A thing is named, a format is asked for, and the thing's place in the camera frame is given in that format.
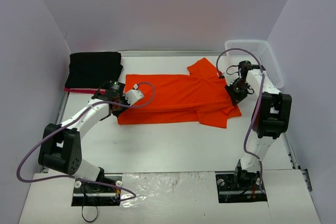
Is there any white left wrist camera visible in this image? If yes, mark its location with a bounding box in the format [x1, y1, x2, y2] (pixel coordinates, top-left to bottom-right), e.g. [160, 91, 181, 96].
[123, 89, 144, 105]

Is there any magenta folded t shirt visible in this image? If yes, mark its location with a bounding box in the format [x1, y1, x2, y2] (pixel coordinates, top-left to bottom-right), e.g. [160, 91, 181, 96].
[64, 88, 97, 94]

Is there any black folded t shirt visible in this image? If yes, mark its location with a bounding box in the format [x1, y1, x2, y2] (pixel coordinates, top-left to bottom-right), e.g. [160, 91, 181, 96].
[65, 51, 123, 91]

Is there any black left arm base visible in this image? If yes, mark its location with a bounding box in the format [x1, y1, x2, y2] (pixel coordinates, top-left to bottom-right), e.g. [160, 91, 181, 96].
[71, 179, 121, 207]

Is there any orange t shirt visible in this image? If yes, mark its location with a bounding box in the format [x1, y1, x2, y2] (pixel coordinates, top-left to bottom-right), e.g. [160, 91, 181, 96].
[118, 58, 241, 128]

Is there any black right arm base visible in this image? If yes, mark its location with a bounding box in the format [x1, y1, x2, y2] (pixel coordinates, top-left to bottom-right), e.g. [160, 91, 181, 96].
[215, 172, 267, 204]

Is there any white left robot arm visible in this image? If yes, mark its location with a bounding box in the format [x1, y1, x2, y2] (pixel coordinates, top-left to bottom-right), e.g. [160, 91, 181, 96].
[38, 81, 142, 191]

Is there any white plastic basket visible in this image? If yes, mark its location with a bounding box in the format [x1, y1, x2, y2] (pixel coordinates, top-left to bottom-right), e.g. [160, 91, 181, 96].
[225, 39, 285, 89]

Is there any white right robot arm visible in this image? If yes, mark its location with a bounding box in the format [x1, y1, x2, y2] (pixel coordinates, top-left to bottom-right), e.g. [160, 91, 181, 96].
[225, 61, 292, 189]

